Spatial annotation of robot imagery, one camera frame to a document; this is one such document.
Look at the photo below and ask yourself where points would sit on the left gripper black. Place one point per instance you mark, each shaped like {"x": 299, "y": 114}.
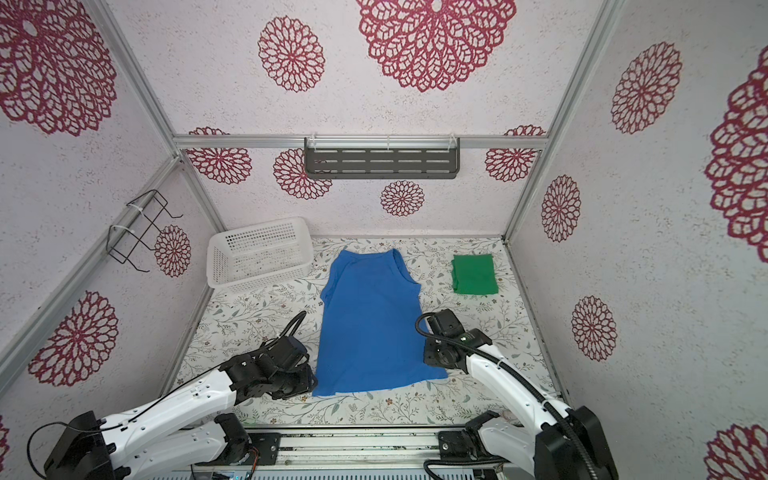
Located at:
{"x": 307, "y": 383}

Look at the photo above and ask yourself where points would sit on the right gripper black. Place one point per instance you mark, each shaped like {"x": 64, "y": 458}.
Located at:
{"x": 428, "y": 353}

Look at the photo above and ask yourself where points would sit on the green tank top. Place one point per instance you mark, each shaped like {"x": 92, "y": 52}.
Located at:
{"x": 474, "y": 275}

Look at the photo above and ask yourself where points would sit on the blue tank top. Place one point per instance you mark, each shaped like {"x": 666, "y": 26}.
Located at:
{"x": 368, "y": 340}

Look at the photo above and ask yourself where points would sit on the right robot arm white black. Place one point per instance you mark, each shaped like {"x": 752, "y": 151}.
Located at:
{"x": 548, "y": 440}

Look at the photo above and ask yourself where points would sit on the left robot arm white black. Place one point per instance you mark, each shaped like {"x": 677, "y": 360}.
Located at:
{"x": 192, "y": 424}

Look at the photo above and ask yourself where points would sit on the white plastic laundry basket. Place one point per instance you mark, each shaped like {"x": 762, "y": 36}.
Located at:
{"x": 259, "y": 256}

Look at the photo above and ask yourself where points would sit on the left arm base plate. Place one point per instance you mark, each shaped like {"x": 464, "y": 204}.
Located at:
{"x": 261, "y": 449}

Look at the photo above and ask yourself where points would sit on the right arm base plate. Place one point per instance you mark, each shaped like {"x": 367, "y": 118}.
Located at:
{"x": 462, "y": 446}

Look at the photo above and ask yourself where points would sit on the aluminium front rail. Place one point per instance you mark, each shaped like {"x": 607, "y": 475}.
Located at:
{"x": 349, "y": 448}

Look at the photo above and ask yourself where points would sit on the black wire wall rack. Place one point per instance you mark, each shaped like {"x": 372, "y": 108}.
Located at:
{"x": 123, "y": 240}

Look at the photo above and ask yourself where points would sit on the grey metal wall shelf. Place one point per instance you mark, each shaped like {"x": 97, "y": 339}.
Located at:
{"x": 386, "y": 159}

